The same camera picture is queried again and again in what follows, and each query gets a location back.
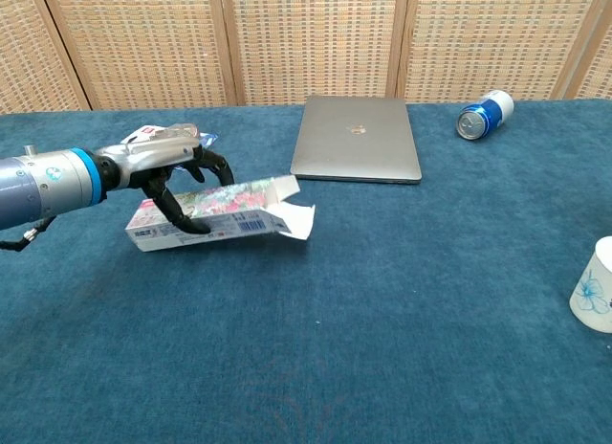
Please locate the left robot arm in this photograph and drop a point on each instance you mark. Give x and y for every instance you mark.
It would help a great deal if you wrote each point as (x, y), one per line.
(43, 185)

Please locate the floral toothpaste carton box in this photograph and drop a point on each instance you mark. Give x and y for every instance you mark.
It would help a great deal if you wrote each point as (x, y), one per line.
(229, 209)

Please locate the blister pack metal hooks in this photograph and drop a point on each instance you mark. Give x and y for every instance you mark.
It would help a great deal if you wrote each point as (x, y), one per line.
(148, 129)

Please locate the blue velvet table cloth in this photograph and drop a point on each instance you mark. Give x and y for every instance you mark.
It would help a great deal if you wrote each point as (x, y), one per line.
(306, 319)

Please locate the blue white drink can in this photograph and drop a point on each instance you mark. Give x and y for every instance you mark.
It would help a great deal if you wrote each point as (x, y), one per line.
(487, 111)

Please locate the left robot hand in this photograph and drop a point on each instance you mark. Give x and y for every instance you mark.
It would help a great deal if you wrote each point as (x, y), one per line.
(148, 159)

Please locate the grey closed laptop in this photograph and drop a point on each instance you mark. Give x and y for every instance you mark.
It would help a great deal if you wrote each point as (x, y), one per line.
(356, 142)

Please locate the wicker wooden folding screen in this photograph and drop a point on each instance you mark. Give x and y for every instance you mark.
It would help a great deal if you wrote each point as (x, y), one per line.
(311, 42)

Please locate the white cup blue flower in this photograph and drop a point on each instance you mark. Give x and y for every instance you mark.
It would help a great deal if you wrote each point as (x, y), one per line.
(593, 291)

